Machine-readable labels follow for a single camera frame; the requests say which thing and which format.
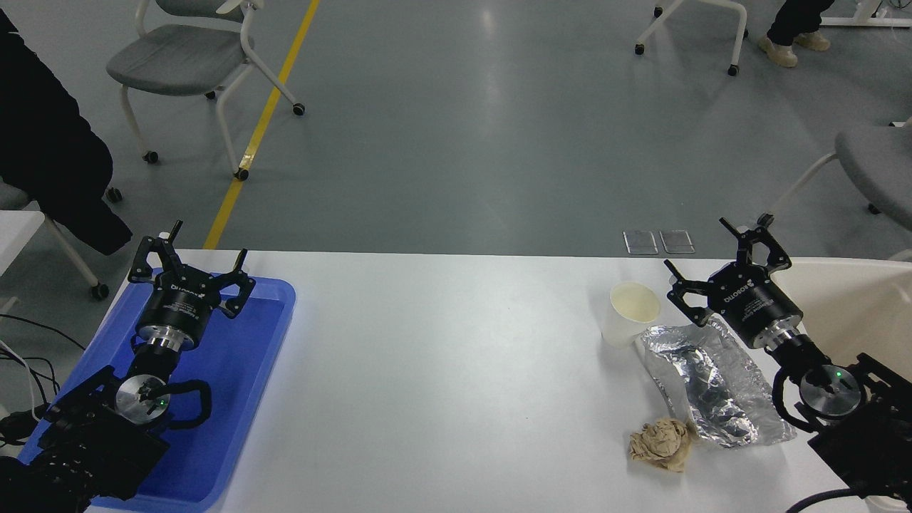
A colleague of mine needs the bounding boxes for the white-legged chair with castors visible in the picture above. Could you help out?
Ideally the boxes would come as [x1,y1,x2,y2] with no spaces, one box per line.
[0,182,123,300]

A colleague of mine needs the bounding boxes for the blue plastic tray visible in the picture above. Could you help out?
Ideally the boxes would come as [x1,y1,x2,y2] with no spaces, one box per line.
[18,268,296,512]

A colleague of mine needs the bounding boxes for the large pale bin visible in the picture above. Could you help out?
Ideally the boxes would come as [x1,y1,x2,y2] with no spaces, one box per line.
[772,256,912,513]

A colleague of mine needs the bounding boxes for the black and white cables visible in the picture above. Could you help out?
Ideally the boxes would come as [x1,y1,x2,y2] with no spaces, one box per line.
[0,313,86,446]

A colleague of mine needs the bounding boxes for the small white table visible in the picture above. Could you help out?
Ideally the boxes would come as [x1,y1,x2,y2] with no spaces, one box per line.
[0,210,45,279]

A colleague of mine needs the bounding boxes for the crumpled silver foil tray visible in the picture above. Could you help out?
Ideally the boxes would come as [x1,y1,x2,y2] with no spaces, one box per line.
[640,317,797,450]

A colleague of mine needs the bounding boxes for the white chair frame with castors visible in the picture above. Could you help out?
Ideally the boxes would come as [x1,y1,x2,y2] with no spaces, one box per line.
[635,0,749,77]

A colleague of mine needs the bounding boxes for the person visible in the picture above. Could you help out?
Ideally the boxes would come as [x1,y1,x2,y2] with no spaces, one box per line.
[757,0,838,68]
[0,7,133,256]

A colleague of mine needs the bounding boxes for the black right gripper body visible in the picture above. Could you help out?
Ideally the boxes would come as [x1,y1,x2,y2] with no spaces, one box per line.
[709,265,804,348]

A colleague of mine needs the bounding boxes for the crumpled tan paper ball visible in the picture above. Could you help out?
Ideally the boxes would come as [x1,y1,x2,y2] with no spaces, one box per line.
[628,418,698,473]

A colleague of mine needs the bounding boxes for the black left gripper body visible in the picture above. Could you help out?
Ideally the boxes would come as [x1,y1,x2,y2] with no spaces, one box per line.
[138,269,222,339]

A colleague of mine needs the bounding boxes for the white paper cup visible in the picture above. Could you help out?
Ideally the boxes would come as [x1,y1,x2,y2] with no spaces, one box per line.
[601,282,662,348]

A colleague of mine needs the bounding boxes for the white desk base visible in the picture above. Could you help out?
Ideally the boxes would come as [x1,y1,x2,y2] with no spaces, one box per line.
[819,0,912,29]

